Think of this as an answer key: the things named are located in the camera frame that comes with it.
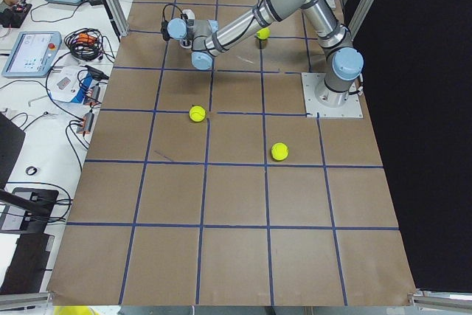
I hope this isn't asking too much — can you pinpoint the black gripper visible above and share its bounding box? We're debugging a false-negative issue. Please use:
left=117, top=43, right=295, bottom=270
left=161, top=17, right=171, bottom=41

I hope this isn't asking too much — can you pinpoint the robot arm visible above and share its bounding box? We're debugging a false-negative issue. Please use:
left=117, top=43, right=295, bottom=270
left=161, top=0, right=364, bottom=108

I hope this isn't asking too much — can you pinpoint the front tennis ball on tape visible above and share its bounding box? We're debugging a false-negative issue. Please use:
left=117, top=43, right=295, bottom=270
left=189, top=105, right=207, bottom=122

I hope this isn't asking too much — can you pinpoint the centre tennis ball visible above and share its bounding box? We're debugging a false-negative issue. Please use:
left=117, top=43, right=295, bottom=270
left=256, top=27, right=271, bottom=41

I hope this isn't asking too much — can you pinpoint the tennis ball near base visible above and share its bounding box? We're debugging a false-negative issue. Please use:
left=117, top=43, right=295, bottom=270
left=271, top=142, right=289, bottom=162

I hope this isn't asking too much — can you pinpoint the left teach pendant near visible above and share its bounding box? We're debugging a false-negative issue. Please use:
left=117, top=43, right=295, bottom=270
left=1, top=31, right=62, bottom=78

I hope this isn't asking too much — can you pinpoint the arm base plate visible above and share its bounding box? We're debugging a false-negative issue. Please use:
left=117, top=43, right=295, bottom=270
left=301, top=72, right=364, bottom=119

